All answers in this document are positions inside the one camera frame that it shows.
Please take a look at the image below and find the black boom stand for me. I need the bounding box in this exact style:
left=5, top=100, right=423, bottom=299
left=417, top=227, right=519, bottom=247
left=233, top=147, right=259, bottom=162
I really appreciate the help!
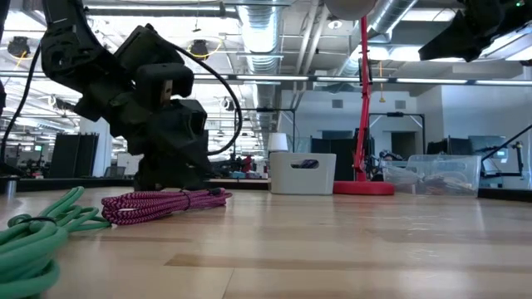
left=473, top=140, right=525, bottom=179

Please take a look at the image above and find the black left wrist camera cable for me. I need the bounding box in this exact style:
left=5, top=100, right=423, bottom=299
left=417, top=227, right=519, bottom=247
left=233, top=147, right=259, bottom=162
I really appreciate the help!
left=168, top=41, right=244, bottom=158

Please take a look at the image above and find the mint green USB cable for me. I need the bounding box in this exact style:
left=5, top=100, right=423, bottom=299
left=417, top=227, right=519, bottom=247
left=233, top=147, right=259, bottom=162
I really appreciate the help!
left=0, top=185, right=112, bottom=299

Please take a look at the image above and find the black cabinet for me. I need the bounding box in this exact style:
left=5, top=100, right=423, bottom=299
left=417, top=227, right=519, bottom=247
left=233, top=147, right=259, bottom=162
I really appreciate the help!
left=310, top=136, right=377, bottom=183

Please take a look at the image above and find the white column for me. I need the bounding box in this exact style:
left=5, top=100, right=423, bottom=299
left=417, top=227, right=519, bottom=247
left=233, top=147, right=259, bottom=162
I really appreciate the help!
left=79, top=115, right=116, bottom=178

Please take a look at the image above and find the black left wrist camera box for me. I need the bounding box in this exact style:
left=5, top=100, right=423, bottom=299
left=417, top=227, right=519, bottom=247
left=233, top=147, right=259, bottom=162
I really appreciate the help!
left=135, top=61, right=195, bottom=107

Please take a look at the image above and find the black ceiling camera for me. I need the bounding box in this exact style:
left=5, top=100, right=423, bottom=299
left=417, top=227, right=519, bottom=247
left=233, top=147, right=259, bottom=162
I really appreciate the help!
left=189, top=39, right=211, bottom=62
left=7, top=36, right=32, bottom=59

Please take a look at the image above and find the silver ventilation duct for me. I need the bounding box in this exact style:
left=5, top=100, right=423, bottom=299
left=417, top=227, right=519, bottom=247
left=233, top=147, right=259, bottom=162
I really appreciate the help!
left=235, top=2, right=284, bottom=125

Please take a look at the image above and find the black aluminium table frame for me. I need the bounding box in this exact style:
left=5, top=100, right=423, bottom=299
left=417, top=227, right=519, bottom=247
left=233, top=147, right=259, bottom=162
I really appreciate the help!
left=0, top=176, right=532, bottom=199

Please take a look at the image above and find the black partition panel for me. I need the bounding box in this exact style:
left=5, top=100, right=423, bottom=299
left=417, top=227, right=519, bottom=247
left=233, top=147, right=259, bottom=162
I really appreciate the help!
left=48, top=132, right=100, bottom=179

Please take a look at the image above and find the white cabinet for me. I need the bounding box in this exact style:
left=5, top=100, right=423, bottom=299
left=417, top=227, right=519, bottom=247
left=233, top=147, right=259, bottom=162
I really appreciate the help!
left=116, top=152, right=142, bottom=177

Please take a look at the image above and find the red lamp stand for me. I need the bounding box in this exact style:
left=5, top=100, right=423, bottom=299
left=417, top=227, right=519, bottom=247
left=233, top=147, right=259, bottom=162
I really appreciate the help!
left=323, top=0, right=396, bottom=196

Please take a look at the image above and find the black metal stand frame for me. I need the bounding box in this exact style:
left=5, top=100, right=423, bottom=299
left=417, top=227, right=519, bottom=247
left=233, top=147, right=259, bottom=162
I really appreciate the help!
left=232, top=106, right=297, bottom=161
left=367, top=110, right=426, bottom=161

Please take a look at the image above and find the magenta braided USB cable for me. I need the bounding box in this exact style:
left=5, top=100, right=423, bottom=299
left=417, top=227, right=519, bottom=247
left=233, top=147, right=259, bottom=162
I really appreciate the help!
left=101, top=187, right=234, bottom=227

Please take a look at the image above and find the white opaque plastic bin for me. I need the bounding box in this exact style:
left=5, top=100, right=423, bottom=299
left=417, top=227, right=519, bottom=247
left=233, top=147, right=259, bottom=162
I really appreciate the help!
left=268, top=152, right=337, bottom=196

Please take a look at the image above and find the clear plastic bin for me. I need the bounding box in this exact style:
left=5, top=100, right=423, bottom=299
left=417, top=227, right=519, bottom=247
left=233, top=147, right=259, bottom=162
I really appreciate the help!
left=381, top=154, right=482, bottom=199

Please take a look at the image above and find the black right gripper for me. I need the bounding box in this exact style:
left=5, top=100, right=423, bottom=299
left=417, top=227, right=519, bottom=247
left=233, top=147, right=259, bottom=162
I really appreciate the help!
left=417, top=0, right=506, bottom=63

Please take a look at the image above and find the grey monitor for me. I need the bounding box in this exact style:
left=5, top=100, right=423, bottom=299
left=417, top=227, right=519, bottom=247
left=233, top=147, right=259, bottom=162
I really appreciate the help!
left=468, top=135, right=510, bottom=164

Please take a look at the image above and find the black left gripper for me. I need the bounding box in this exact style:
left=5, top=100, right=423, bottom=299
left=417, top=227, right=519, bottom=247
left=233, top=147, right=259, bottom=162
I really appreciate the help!
left=74, top=23, right=213, bottom=192

